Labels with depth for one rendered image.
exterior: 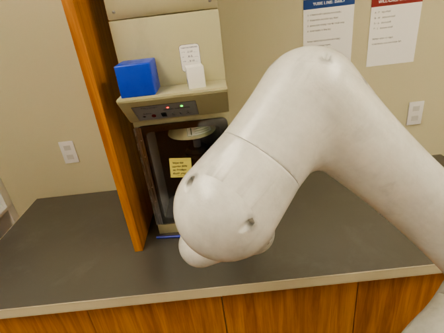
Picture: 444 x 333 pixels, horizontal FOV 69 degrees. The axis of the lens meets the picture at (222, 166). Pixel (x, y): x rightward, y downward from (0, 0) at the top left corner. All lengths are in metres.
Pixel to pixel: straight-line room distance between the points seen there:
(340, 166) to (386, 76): 1.31
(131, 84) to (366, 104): 0.71
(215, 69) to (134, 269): 0.72
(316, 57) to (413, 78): 1.39
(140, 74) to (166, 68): 0.12
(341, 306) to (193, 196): 1.00
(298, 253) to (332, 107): 0.85
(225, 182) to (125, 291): 0.86
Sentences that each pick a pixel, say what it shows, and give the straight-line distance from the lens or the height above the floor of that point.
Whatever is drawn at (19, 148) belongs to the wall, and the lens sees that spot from 1.84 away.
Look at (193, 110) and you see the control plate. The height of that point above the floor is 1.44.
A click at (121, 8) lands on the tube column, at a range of 1.06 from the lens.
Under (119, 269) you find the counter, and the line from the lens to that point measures 1.23.
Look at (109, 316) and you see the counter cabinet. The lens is 1.26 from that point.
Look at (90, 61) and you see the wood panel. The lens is 1.02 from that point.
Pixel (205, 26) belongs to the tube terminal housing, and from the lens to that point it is 1.03.
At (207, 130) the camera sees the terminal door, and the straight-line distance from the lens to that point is 1.08.
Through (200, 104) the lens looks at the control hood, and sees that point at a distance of 0.99.
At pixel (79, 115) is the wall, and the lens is 1.65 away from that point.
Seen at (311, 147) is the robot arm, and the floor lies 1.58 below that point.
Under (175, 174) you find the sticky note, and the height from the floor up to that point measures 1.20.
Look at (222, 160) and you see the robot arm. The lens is 0.34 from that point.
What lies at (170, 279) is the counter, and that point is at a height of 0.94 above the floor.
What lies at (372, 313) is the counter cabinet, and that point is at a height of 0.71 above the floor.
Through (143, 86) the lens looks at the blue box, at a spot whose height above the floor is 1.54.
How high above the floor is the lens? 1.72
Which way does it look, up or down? 27 degrees down
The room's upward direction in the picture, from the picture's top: 7 degrees counter-clockwise
